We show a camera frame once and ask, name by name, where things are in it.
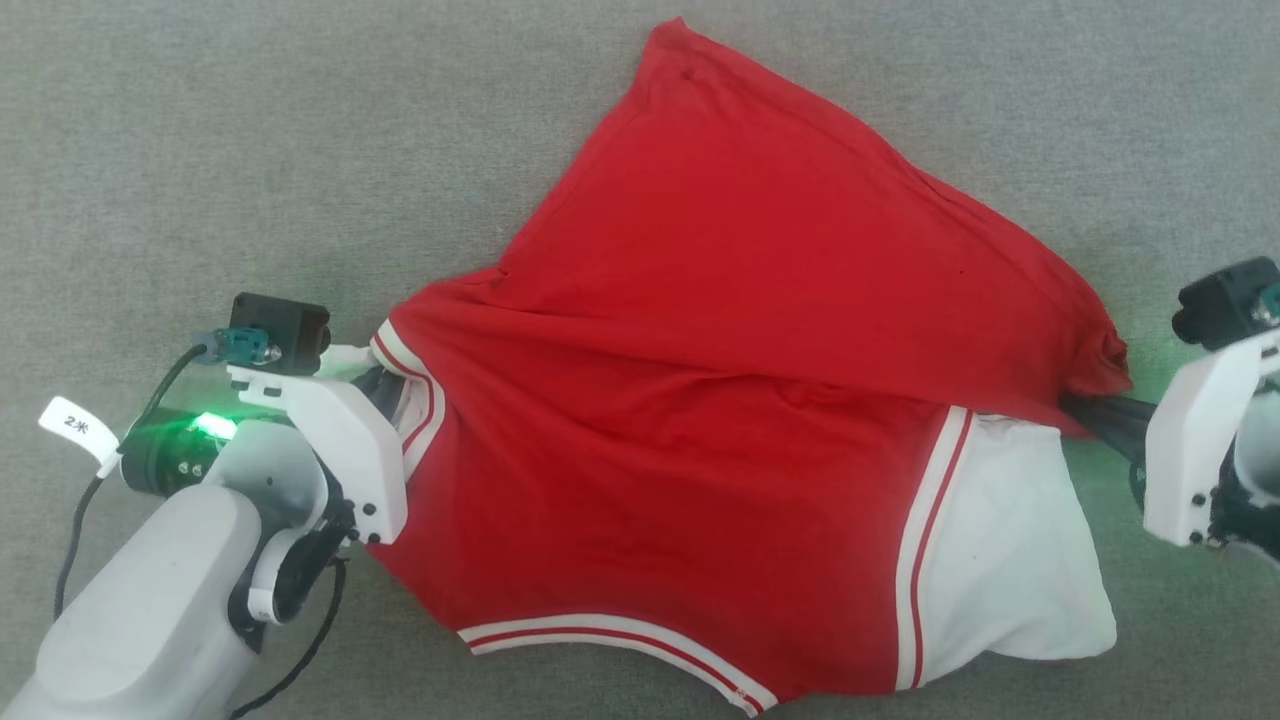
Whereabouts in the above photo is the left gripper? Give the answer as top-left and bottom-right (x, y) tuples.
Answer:
(120, 365), (403, 498)

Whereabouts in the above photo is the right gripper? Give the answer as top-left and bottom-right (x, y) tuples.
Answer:
(1058, 393), (1280, 571)

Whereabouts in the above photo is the red and white shirt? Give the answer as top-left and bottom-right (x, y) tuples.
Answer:
(365, 17), (1133, 719)

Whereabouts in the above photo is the grey-green fabric sofa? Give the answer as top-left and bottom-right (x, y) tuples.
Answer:
(0, 0), (1280, 720)

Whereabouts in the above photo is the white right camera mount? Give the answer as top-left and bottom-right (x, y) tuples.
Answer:
(1143, 330), (1280, 548)

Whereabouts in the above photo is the teal left camera connector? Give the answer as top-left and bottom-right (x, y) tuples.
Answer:
(195, 328), (283, 366)

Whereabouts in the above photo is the thin black cable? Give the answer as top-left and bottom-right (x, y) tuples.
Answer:
(228, 558), (349, 720)
(55, 345), (216, 621)

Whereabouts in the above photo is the white cable label tag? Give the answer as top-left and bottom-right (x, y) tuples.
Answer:
(38, 396), (121, 476)

